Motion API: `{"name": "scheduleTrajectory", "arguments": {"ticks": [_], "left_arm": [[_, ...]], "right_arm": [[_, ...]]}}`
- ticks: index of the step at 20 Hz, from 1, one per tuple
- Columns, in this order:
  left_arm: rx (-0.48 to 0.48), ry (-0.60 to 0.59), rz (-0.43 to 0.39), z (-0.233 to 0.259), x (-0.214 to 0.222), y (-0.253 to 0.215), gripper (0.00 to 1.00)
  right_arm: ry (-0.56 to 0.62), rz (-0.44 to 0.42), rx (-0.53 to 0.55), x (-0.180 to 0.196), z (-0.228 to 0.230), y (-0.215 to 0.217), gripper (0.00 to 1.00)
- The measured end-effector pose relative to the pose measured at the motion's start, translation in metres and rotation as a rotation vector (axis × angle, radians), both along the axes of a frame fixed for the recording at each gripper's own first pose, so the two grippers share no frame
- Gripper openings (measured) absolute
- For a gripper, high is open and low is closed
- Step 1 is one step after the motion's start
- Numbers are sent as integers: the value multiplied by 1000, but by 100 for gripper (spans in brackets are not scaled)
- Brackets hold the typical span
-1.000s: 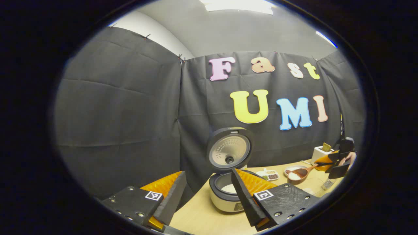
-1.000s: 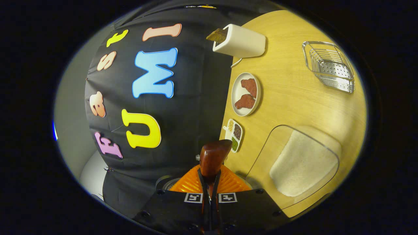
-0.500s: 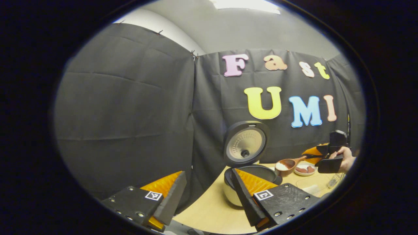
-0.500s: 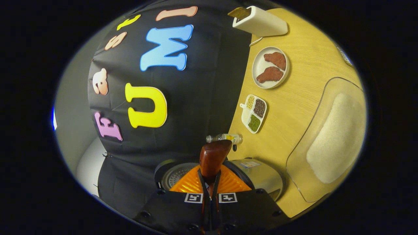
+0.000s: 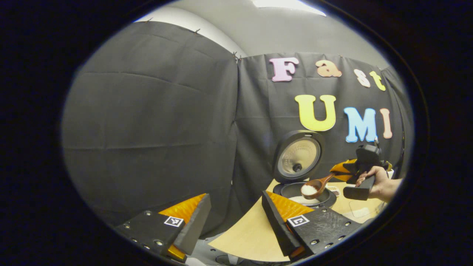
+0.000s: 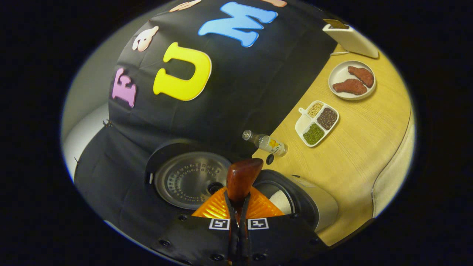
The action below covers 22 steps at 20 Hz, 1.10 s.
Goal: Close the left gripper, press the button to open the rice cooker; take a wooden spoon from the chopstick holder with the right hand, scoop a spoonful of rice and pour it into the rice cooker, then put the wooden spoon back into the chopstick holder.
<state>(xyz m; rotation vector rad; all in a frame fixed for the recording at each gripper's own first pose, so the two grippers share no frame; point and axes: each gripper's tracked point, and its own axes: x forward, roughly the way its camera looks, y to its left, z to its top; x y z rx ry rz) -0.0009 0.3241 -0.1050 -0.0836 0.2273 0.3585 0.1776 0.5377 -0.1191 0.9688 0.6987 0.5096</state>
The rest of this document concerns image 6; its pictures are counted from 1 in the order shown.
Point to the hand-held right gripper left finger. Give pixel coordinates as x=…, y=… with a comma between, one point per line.
x=196, y=236

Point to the brown wooden spoon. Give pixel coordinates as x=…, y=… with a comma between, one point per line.
x=242, y=177

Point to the small black disc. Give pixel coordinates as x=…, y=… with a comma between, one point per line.
x=270, y=159

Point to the black backdrop cloth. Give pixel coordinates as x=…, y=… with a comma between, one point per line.
x=229, y=103

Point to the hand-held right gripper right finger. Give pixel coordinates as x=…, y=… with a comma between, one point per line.
x=281, y=236

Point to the small clear glass bottle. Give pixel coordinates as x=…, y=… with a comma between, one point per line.
x=269, y=144

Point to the white rice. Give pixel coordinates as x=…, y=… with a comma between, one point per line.
x=281, y=202

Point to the white divided bean dish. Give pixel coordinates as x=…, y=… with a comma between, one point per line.
x=316, y=125

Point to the round white plate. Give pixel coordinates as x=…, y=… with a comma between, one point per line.
x=340, y=74

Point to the white toaster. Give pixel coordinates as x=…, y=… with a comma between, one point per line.
x=354, y=40

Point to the reddish brown meat piece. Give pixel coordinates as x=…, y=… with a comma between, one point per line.
x=349, y=87
x=363, y=75

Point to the brown bread slice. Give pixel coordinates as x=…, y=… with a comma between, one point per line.
x=335, y=24

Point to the dark grey rice cooker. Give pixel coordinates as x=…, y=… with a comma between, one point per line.
x=188, y=181

